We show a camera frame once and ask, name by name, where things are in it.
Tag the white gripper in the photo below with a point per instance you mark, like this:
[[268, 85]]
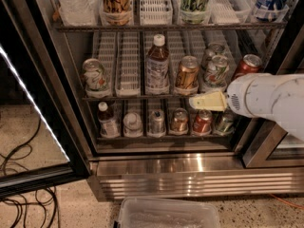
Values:
[[239, 94]]

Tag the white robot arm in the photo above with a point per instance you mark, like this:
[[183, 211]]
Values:
[[278, 98]]

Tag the front green can bottom shelf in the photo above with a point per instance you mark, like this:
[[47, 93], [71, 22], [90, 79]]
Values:
[[224, 123]]

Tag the red can bottom shelf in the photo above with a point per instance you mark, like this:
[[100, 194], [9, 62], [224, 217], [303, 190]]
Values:
[[202, 122]]

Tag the gold can middle shelf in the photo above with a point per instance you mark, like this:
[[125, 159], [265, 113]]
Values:
[[187, 74]]

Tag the gold can shelf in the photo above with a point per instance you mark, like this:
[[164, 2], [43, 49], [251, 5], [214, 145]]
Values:
[[179, 120], [187, 74]]

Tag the gold can bottom shelf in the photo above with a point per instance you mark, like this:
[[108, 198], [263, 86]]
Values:
[[179, 120]]

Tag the red coca-cola can middle shelf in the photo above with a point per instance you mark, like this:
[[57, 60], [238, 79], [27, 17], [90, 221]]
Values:
[[250, 63]]

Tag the brown tea bottle middle shelf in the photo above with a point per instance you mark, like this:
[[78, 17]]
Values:
[[157, 67]]

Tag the silver can bottom shelf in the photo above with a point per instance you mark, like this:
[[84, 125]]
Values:
[[157, 121]]

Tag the stainless steel fridge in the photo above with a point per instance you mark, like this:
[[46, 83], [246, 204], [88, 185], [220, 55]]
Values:
[[172, 164]]

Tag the white empty tray middle shelf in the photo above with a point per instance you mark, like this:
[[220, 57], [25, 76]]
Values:
[[128, 71]]

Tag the white empty tray shelf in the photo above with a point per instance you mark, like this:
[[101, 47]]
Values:
[[156, 12], [128, 71]]

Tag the small tea bottle bottom shelf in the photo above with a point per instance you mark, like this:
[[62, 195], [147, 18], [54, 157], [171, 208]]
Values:
[[107, 120]]

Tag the white empty tray top shelf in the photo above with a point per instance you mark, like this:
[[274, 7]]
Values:
[[156, 12]]

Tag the orange tall can top shelf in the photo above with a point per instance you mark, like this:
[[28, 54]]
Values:
[[116, 12]]

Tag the clear water bottle top shelf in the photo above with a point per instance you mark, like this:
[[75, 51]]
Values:
[[78, 12]]

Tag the black fridge door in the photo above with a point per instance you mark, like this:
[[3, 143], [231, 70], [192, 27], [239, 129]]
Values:
[[41, 145]]

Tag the clear plastic bin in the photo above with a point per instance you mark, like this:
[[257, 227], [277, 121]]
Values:
[[138, 212]]

